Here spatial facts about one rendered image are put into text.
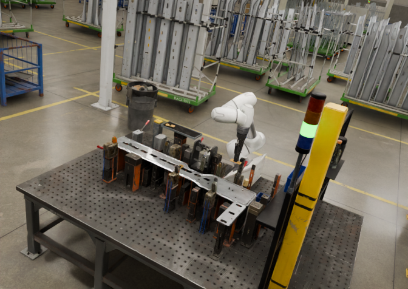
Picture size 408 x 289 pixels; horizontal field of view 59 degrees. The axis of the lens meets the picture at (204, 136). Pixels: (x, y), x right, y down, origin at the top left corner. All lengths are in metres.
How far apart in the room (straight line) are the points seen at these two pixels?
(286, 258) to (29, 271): 2.20
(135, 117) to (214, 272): 3.69
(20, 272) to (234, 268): 1.83
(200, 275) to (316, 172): 1.07
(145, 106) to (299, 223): 4.03
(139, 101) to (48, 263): 2.93
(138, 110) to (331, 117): 4.25
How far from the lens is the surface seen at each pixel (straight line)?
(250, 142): 3.51
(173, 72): 7.32
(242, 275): 2.62
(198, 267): 2.59
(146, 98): 5.66
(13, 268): 3.62
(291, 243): 2.20
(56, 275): 3.50
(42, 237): 3.52
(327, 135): 1.87
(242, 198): 2.79
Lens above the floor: 2.49
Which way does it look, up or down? 24 degrees down
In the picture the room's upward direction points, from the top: 10 degrees clockwise
